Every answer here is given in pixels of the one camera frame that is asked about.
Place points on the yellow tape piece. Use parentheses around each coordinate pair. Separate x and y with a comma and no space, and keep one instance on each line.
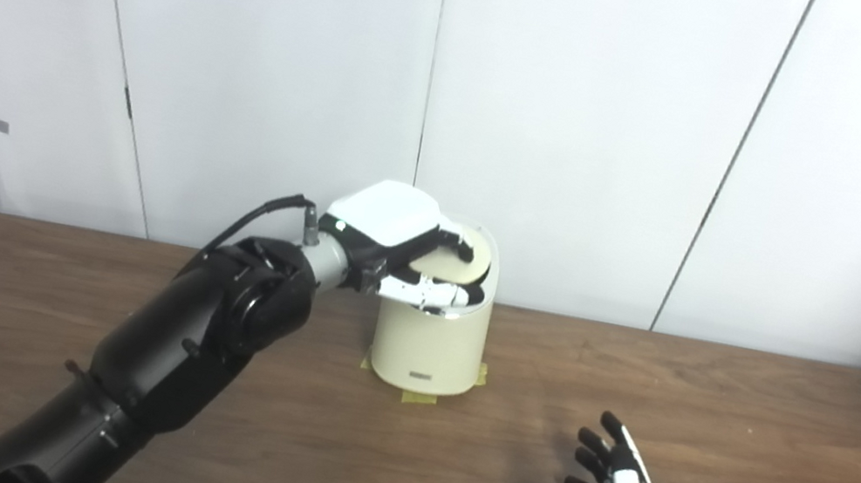
(481,374)
(419,398)
(366,361)

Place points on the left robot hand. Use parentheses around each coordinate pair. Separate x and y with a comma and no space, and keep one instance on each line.
(387,212)

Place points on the round cream bin lid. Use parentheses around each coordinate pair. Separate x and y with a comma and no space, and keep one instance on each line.
(444,267)

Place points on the cream-colored bin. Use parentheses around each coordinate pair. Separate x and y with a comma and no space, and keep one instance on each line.
(425,347)

